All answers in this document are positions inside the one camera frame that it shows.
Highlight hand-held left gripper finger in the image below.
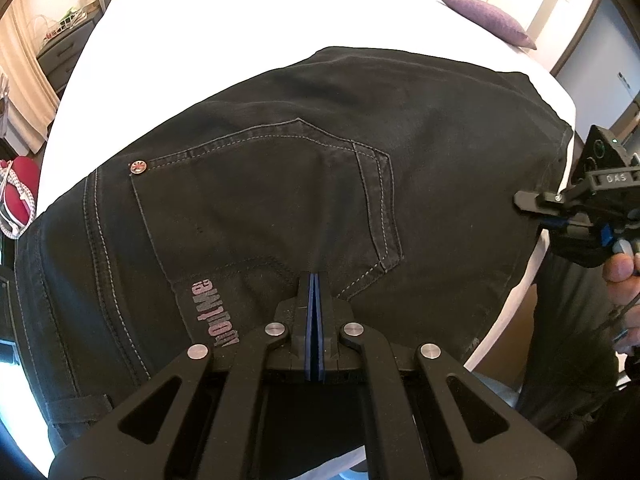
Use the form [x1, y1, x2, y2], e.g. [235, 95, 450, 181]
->
[48, 271, 313, 480]
[313, 271, 576, 480]

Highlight white wardrobe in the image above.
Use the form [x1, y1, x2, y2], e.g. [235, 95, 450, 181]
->
[477, 0, 603, 77]

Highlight bed with white sheet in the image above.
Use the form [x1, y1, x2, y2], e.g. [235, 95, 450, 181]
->
[37, 0, 576, 480]

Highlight black denim pants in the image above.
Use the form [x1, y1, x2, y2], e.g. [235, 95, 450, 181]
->
[15, 46, 574, 463]

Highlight red sneaker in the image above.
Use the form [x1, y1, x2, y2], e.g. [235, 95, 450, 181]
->
[0, 156, 42, 240]

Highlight grey dresser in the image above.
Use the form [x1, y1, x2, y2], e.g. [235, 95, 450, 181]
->
[36, 7, 103, 98]

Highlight beige curtain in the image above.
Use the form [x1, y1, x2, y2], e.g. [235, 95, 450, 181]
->
[0, 0, 62, 157]

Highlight person's dark trouser leg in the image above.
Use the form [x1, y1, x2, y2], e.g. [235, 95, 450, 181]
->
[515, 239, 635, 442]

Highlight person's right hand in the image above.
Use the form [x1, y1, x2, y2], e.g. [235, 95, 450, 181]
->
[602, 255, 640, 357]

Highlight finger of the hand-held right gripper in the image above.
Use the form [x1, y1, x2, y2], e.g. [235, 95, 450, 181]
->
[513, 189, 576, 212]
[537, 215, 617, 268]

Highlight purple pillow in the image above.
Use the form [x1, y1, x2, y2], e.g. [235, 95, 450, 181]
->
[436, 0, 538, 51]

